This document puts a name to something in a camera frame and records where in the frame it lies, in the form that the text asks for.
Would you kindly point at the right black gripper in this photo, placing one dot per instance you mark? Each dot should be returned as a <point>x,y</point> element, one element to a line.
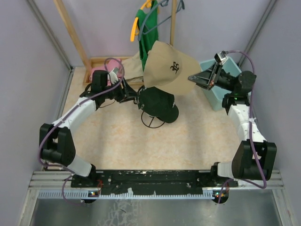
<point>207,78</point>

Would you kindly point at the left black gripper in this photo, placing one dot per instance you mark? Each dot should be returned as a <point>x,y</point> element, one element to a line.
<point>127,93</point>

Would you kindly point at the black cap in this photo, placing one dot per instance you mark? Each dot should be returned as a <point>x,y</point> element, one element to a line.
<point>157,103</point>

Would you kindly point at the black wire hat stand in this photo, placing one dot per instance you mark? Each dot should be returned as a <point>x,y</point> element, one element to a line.
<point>152,118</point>

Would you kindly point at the khaki cap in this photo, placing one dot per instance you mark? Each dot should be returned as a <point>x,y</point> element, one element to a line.
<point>168,69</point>

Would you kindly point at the wooden clothes rack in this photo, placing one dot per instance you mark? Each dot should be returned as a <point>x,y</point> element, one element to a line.
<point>96,61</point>

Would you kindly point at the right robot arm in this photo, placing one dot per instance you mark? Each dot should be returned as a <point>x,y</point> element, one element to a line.
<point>255,156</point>

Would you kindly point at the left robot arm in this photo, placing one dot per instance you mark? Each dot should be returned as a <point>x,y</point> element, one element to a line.
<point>56,141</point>

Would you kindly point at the light blue plastic bin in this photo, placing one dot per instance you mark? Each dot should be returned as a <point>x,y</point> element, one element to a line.
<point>216,94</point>

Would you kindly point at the beige folded cloth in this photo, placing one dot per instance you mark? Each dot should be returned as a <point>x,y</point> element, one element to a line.
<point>133,68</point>

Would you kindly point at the pink folded cloth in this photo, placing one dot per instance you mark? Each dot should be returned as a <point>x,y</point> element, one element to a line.
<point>110,65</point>

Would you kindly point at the green tank top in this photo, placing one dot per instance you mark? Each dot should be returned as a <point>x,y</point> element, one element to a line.
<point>147,40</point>

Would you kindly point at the yellow clothes hanger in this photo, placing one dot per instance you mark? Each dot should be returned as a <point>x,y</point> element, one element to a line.
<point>135,30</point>

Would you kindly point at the grey-blue clothes hanger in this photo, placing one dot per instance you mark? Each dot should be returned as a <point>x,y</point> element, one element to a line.
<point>155,6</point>

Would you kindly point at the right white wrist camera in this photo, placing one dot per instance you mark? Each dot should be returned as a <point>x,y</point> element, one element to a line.
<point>221,57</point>

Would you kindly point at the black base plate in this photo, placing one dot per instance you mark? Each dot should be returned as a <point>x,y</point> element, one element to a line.
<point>149,182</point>

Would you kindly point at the aluminium rail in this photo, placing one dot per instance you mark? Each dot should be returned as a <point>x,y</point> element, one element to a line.
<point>57,185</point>

